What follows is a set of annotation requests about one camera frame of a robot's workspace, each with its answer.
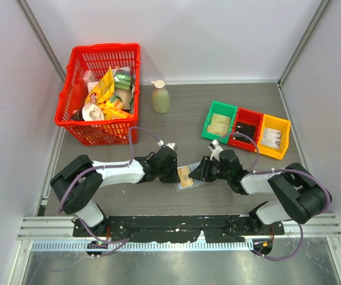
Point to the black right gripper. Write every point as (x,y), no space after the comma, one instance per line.
(202,171)

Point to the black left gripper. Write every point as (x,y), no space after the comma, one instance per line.
(174,178)

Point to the grey card holder wallet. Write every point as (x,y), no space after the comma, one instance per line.
(197,183)

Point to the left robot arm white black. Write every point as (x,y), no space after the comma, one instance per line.
(76,184)

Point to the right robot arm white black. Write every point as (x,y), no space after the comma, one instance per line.
(299,196)

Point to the cards in green bin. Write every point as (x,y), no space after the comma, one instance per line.
(219,125)

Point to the cards in yellow bin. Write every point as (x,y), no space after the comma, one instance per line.
(271,138)

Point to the green plastic bin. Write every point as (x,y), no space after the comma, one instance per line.
(222,109)

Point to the black item in red bin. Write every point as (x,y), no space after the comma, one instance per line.
(246,129)

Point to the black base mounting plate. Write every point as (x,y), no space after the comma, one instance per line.
(183,229)

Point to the green soap dispenser bottle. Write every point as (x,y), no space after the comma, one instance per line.
(160,97)

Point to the red plastic bin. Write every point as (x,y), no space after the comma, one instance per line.
(247,122)

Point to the yellow plastic bin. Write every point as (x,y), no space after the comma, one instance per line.
(284,126)

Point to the white paper roll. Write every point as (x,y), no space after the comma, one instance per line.
(91,112)

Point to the green snack packet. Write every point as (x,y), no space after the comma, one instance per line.
(123,77)

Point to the yellow snack bag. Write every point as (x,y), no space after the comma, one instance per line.
(115,103)

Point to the red plastic shopping basket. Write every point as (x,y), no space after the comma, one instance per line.
(97,58)

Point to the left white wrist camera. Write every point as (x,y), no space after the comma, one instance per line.
(171,145)

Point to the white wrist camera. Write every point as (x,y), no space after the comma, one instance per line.
(215,149)
(171,145)

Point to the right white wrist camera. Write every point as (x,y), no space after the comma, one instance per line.
(215,149)

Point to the aluminium frame rail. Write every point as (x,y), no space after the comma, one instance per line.
(51,228)

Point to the white slotted cable duct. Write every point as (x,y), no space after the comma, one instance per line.
(93,246)

